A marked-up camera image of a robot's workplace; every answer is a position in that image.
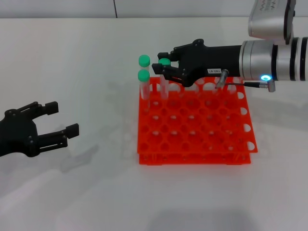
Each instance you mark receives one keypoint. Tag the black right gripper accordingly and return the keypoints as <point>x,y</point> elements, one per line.
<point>211,60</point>

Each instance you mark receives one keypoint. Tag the orange plastic test tube rack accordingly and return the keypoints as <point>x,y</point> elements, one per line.
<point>183,125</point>

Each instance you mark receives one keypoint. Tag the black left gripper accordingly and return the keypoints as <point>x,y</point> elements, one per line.
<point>16,134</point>

